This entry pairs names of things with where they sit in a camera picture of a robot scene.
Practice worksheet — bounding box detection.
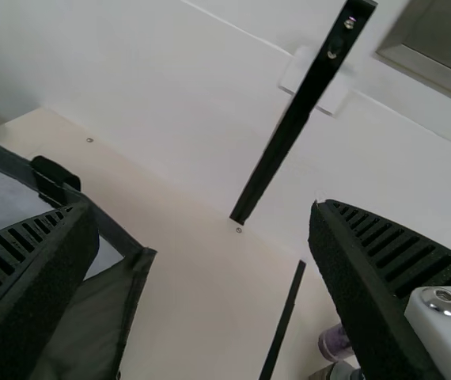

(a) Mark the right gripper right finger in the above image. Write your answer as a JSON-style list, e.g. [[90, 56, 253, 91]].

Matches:
[[307, 198, 451, 380]]

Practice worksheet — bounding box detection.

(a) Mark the black post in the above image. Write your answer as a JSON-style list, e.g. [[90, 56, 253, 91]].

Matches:
[[229, 0, 379, 229]]

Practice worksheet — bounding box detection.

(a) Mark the white wall bracket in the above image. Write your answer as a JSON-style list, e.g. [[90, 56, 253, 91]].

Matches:
[[279, 45, 355, 118]]

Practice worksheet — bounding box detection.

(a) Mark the black strip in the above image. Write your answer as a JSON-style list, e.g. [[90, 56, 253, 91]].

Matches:
[[258, 259, 308, 380]]

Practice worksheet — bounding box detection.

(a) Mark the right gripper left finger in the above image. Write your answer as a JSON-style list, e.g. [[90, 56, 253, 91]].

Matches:
[[0, 200, 101, 380]]

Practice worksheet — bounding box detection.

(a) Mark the purple can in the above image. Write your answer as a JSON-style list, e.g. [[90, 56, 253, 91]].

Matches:
[[317, 321, 355, 363]]

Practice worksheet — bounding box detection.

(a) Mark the dark grey bag with straps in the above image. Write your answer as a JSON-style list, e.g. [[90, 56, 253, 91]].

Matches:
[[0, 132, 158, 380]]

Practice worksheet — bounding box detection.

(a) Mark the metal framed panel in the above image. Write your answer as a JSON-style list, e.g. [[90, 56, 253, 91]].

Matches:
[[374, 0, 451, 112]]

